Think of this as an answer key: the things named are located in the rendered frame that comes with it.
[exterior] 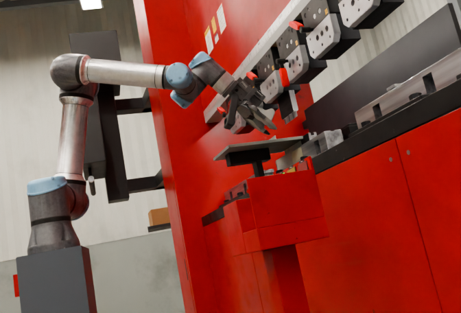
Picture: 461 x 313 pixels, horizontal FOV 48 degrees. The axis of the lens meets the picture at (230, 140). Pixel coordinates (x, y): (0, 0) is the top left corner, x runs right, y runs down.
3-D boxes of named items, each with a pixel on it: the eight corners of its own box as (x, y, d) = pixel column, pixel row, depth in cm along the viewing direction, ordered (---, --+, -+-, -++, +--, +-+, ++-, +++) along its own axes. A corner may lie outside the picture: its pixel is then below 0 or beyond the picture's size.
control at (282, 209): (232, 257, 125) (217, 182, 129) (292, 244, 130) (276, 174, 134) (261, 250, 106) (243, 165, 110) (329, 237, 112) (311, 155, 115)
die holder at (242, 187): (227, 212, 251) (223, 192, 253) (239, 210, 253) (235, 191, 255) (265, 193, 205) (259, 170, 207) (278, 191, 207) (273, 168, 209)
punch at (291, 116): (282, 125, 188) (277, 99, 190) (288, 124, 188) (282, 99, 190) (294, 116, 178) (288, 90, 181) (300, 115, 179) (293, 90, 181)
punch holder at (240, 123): (231, 135, 230) (224, 99, 233) (249, 133, 233) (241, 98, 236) (242, 125, 216) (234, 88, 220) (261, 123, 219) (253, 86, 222)
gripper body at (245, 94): (267, 97, 177) (241, 73, 177) (252, 114, 174) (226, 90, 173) (259, 105, 184) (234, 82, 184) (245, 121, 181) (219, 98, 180)
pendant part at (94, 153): (84, 180, 298) (77, 121, 306) (106, 178, 301) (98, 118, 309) (81, 164, 256) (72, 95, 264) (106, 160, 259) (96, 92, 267)
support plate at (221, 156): (213, 160, 180) (213, 158, 180) (282, 152, 189) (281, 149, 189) (228, 147, 164) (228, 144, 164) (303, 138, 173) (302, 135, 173)
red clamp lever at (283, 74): (280, 88, 169) (274, 60, 171) (292, 86, 170) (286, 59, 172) (283, 86, 167) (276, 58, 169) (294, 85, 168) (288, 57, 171)
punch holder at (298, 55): (285, 86, 175) (274, 40, 178) (307, 84, 178) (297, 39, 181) (304, 68, 161) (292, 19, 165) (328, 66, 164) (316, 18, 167)
